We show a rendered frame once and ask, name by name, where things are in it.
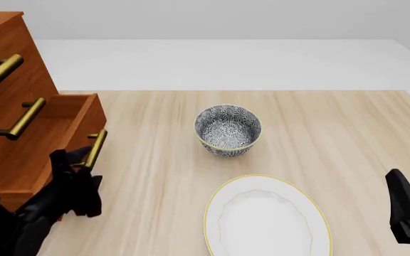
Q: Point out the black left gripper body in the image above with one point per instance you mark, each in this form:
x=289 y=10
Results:
x=78 y=197

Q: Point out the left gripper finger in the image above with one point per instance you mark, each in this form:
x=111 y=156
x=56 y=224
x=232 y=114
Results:
x=94 y=182
x=79 y=154

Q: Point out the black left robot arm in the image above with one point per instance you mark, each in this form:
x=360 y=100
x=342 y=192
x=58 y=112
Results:
x=23 y=226

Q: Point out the wooden cabinet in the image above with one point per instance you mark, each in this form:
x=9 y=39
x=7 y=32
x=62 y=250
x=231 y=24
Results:
x=2 y=29

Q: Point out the white oval plate, yellow rim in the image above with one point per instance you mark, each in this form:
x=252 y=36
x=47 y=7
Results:
x=267 y=218

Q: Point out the blue-white patterned bowl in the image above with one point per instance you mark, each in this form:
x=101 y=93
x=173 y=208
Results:
x=228 y=133

